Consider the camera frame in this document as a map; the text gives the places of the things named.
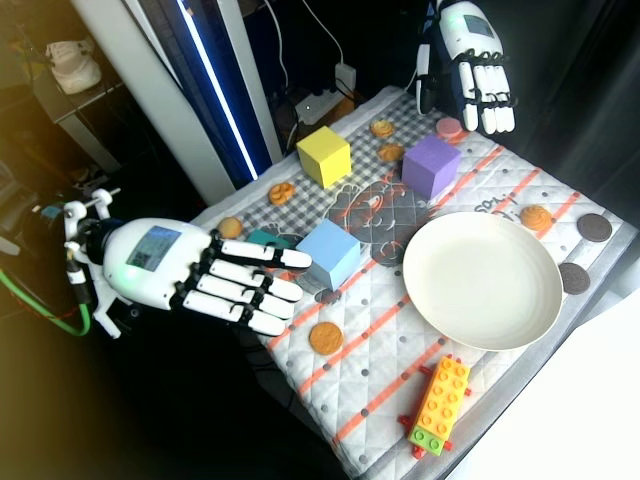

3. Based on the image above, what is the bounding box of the yellow foam cube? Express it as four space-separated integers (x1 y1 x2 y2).
295 124 352 190

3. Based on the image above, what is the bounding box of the swirl butter cookie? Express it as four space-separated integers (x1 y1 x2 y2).
376 142 406 163
518 204 554 232

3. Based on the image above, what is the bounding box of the round orange biscuit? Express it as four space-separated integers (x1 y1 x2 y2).
308 321 345 355

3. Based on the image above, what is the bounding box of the grey shelf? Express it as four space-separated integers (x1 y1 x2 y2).
32 74 126 174

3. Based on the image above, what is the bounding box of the round tan biscuit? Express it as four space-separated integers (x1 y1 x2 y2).
217 216 245 240

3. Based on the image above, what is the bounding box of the white column with blue strip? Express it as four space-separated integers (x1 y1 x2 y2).
69 0 284 206

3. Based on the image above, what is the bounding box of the purple foam cube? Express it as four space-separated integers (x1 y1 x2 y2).
402 134 462 200

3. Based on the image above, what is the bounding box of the blue foam cube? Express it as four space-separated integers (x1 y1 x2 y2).
295 218 362 292

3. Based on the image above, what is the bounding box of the pretzel cookie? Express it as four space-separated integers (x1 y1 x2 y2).
268 182 296 207

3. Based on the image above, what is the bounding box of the chocolate sandwich cookie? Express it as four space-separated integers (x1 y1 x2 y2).
558 262 592 296
576 213 613 243

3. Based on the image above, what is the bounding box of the white plug adapter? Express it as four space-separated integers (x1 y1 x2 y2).
333 62 358 96

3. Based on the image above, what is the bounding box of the grey quilt with bear print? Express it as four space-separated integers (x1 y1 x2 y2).
192 84 626 480

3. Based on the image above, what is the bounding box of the white round plate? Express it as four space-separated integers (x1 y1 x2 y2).
402 211 565 353

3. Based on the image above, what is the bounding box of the white power strip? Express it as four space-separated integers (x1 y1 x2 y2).
293 91 346 125

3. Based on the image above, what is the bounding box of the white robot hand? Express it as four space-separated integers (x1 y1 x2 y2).
99 217 314 337
414 0 519 135

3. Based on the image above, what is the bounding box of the dark teal block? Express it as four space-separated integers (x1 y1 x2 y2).
246 228 292 250

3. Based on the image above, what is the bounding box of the white cable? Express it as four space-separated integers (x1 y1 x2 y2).
299 0 347 66
262 0 292 94

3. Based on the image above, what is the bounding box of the green cable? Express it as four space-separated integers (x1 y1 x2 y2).
0 269 92 337

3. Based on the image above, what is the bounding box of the orange green toy brick vehicle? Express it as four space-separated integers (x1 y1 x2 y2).
397 353 474 459

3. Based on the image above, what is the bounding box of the white crumpled object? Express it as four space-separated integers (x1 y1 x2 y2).
45 38 103 95

